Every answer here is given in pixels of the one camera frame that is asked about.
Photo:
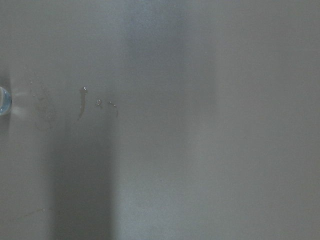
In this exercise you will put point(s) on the small clear glass cup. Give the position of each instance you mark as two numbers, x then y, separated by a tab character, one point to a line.
5	101

